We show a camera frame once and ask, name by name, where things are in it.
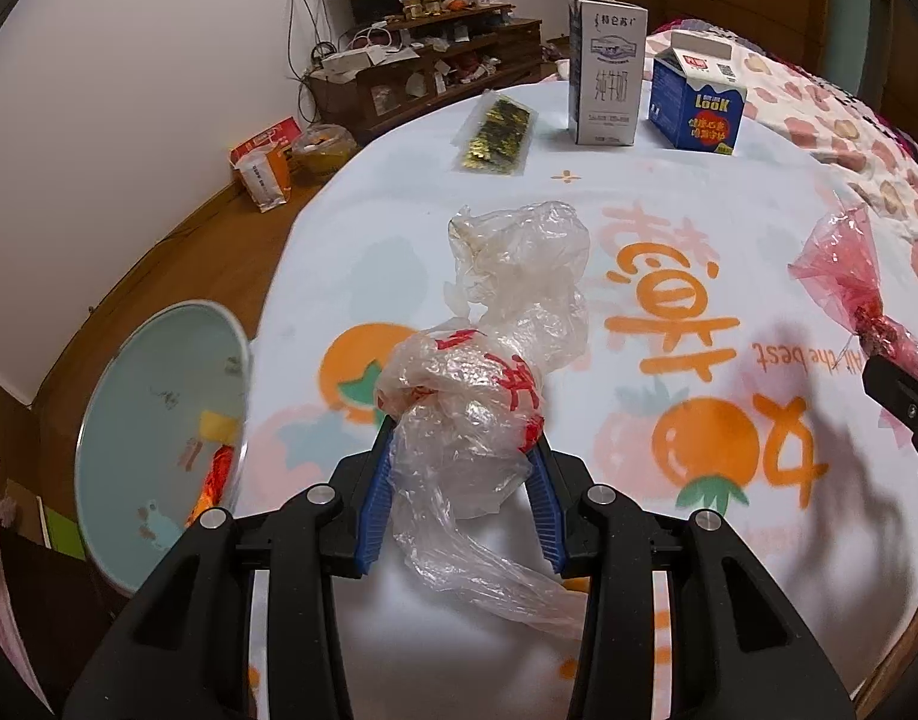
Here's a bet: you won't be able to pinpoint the pink striped cloth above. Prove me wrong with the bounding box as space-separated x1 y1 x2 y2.
0 442 55 715

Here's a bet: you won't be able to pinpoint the tall white milk carton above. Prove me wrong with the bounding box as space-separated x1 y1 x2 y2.
566 0 648 146

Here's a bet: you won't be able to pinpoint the dark seaweed snack packet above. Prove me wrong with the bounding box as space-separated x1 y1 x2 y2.
454 90 539 178

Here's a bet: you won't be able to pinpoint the clear red-print plastic bag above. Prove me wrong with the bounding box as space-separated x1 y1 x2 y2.
373 199 592 642

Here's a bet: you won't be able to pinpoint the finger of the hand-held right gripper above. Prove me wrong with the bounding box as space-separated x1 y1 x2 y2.
862 355 918 503

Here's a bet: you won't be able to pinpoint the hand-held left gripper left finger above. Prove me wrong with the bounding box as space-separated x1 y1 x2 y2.
61 412 397 720

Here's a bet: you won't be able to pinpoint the pink translucent plastic bag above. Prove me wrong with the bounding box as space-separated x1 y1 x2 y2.
789 191 918 392

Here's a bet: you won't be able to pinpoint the blue gable-top carton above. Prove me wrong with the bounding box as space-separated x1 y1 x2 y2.
648 30 749 158

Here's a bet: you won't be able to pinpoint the orange white bag on floor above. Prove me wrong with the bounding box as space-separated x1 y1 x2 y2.
230 116 302 215

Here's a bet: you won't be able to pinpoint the plain yellow wrapper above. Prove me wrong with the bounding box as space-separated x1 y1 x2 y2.
202 409 242 445

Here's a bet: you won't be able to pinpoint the fruit print tablecloth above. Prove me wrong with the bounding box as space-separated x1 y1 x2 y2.
238 79 918 720

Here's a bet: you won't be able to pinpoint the light blue trash bin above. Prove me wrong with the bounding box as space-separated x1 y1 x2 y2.
75 300 254 595

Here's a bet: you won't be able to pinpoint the hanging cables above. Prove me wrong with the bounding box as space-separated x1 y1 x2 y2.
286 0 337 85

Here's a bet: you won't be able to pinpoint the red plastic bag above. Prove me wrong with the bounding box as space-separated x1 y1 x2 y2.
186 446 239 530

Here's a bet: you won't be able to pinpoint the clear plastic food bowl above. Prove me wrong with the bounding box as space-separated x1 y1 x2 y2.
290 124 357 183

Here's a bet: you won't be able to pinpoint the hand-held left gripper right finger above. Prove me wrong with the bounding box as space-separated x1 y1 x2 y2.
525 441 857 720

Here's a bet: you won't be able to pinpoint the dark wooden television cabinet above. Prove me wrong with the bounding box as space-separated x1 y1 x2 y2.
305 4 559 145

